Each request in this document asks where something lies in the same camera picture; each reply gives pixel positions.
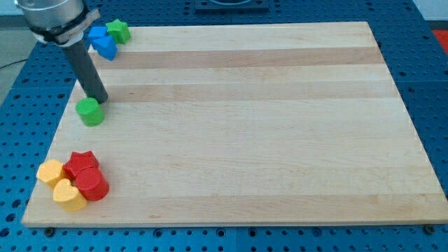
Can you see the red star block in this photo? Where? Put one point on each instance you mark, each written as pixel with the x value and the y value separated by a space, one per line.
pixel 79 162

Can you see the light wooden board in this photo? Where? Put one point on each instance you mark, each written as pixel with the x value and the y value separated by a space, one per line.
pixel 247 125

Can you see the blue triangle block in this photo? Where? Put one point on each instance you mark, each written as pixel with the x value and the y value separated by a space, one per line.
pixel 106 47

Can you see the green star block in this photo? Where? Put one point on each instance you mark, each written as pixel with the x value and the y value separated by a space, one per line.
pixel 119 30

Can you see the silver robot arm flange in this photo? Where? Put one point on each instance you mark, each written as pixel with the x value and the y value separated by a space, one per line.
pixel 61 22

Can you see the red cylinder block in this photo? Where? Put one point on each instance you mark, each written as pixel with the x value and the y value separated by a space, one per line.
pixel 92 184

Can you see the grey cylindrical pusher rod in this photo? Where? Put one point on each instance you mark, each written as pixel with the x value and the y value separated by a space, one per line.
pixel 85 71

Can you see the yellow heart block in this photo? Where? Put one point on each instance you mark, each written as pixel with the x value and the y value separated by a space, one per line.
pixel 68 197

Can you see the green cylinder block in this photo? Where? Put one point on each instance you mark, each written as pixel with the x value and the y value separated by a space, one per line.
pixel 90 111

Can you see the yellow hexagon block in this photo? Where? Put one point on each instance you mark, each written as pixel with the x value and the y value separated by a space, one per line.
pixel 51 172

